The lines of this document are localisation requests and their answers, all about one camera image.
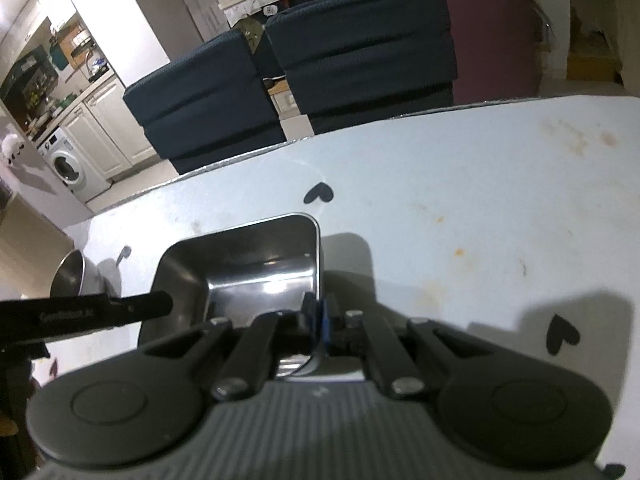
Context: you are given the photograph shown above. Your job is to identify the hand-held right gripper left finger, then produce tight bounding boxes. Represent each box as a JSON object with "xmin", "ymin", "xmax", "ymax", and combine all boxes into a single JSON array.
[{"xmin": 135, "ymin": 292, "xmax": 321, "ymax": 402}]

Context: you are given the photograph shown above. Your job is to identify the white lower kitchen cabinets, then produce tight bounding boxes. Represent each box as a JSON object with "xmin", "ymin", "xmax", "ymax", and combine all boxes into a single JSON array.
[{"xmin": 62, "ymin": 77, "xmax": 151, "ymax": 181}]

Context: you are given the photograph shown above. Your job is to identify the dark blue padded chair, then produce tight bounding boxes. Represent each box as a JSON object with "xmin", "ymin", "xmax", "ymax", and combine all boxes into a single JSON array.
[
  {"xmin": 264, "ymin": 0, "xmax": 458, "ymax": 136},
  {"xmin": 122, "ymin": 27, "xmax": 287, "ymax": 175}
]

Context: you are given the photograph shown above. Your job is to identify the maroon chair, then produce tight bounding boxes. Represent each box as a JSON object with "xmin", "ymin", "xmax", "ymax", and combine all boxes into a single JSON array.
[{"xmin": 435, "ymin": 0, "xmax": 546, "ymax": 106}]

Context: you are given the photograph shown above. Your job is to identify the round stainless steel bowl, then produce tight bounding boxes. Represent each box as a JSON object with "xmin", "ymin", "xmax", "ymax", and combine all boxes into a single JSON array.
[{"xmin": 50, "ymin": 249, "xmax": 107, "ymax": 297}]

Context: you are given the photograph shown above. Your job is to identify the square stainless steel container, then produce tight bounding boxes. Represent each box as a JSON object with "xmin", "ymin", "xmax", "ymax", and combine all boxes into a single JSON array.
[{"xmin": 137, "ymin": 213, "xmax": 325, "ymax": 378}]

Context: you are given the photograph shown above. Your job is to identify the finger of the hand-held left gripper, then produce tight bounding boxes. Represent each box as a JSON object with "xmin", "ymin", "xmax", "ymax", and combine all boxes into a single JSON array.
[{"xmin": 107, "ymin": 290, "xmax": 174, "ymax": 320}]

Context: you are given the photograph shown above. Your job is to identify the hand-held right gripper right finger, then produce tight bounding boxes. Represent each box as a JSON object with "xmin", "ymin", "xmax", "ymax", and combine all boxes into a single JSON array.
[{"xmin": 320, "ymin": 297, "xmax": 506, "ymax": 397}]

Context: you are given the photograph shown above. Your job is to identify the glass kettle on counter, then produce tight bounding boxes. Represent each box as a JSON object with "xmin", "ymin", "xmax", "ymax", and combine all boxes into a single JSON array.
[{"xmin": 85, "ymin": 50, "xmax": 111, "ymax": 81}]

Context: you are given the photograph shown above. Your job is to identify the beige insulated jug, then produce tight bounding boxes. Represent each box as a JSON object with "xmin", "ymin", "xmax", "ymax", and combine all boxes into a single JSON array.
[{"xmin": 0, "ymin": 192, "xmax": 76, "ymax": 301}]

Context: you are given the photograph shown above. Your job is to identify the white washing machine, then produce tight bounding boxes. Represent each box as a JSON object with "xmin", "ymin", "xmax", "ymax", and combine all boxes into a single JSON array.
[{"xmin": 37, "ymin": 126, "xmax": 110, "ymax": 204}]

